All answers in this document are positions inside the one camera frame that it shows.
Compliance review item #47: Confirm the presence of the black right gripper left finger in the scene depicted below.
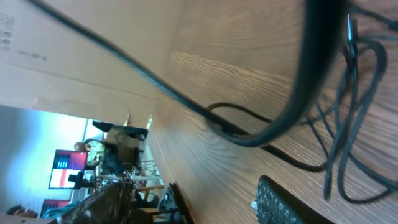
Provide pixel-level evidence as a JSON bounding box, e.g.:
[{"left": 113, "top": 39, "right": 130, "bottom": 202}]
[{"left": 50, "top": 182, "right": 134, "bottom": 224}]

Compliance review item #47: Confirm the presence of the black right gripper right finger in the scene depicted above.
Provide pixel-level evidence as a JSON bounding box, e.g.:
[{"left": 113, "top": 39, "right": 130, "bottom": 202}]
[{"left": 251, "top": 175, "right": 333, "bottom": 224}]

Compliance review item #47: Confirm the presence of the black usb cable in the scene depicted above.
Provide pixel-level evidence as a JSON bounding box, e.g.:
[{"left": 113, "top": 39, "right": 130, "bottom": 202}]
[
  {"left": 27, "top": 0, "right": 349, "bottom": 172},
  {"left": 301, "top": 6, "right": 398, "bottom": 205}
]

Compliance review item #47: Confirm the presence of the person in background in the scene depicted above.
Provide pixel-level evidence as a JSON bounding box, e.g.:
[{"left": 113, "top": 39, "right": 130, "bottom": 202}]
[{"left": 74, "top": 139, "right": 126, "bottom": 175}]

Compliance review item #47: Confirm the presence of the red and white monitor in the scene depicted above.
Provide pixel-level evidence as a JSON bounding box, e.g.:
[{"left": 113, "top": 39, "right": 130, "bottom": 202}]
[{"left": 49, "top": 149, "right": 88, "bottom": 189}]

